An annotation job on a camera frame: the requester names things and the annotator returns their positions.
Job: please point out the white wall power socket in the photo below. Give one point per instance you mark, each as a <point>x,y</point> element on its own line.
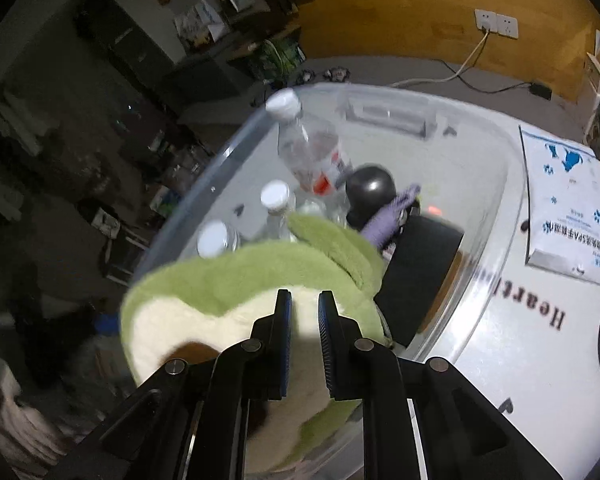
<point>503,25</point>

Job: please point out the purple plush toy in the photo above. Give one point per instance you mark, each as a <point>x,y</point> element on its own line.
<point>383,226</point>

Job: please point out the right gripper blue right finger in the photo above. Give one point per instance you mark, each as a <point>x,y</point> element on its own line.
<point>420,420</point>

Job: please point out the small clear bottle white cap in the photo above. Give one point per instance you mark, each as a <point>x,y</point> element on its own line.
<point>279,202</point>

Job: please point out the white blue printed package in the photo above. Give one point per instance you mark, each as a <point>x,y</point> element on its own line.
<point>564,205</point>

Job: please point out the green avocado plush toy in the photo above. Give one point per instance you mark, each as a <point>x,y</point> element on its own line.
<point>197,308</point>

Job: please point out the clear plastic storage bin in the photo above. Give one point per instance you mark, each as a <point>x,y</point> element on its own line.
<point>468,162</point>

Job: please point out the yellowish bottle silver cap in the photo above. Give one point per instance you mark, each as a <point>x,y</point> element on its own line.
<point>216,238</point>

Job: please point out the large clear water bottle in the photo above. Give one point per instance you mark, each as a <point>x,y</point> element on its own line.
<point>309,146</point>

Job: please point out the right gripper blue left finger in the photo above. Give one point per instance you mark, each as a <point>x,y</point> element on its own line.
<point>190,421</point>

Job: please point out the black power adapter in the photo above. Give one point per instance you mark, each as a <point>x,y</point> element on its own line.
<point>543,91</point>

